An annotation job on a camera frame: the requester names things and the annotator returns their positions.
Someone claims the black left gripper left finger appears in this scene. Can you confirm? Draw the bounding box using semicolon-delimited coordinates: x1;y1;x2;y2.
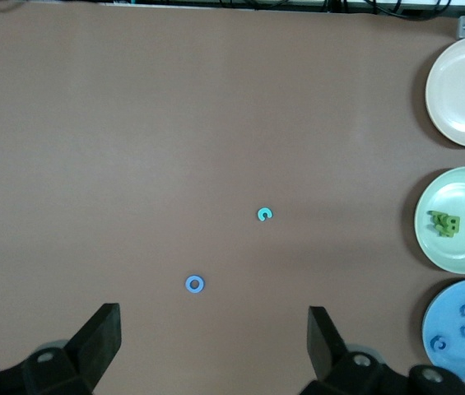
0;303;123;395

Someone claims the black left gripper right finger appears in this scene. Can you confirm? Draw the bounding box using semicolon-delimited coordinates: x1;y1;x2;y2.
300;306;465;395

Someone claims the blue letter O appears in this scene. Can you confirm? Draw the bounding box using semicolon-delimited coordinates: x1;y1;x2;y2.
184;274;207;295

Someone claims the blue plate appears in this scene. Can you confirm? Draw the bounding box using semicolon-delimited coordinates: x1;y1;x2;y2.
422;278;465;383

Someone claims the green plate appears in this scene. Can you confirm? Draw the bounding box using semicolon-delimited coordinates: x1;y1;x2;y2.
415;165;465;274

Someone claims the beige plate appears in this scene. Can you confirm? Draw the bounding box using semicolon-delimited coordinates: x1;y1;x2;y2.
425;35;465;148

